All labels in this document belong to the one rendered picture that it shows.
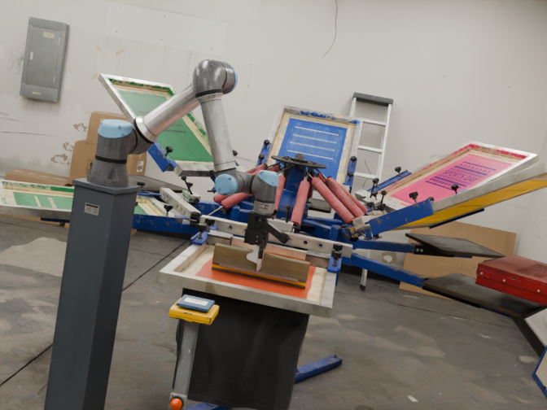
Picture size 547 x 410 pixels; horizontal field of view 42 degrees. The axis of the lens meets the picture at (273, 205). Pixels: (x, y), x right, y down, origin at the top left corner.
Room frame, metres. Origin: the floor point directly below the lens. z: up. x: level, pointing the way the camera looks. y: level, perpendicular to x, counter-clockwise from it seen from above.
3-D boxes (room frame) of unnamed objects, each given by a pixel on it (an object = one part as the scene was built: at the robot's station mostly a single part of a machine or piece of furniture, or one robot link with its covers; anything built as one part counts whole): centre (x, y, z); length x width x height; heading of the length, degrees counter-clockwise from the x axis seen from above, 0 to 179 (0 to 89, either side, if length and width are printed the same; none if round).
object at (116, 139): (2.62, 0.62, 1.37); 0.13 x 0.12 x 0.14; 164
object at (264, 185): (2.58, 0.04, 1.30); 0.09 x 0.08 x 0.11; 74
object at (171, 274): (2.67, 0.01, 0.97); 0.79 x 0.58 x 0.04; 175
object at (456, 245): (4.00, -0.70, 0.91); 1.34 x 0.40 x 0.08; 115
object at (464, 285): (3.33, -0.64, 0.91); 1.34 x 0.40 x 0.08; 55
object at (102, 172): (2.61, 0.62, 1.25); 0.15 x 0.15 x 0.10
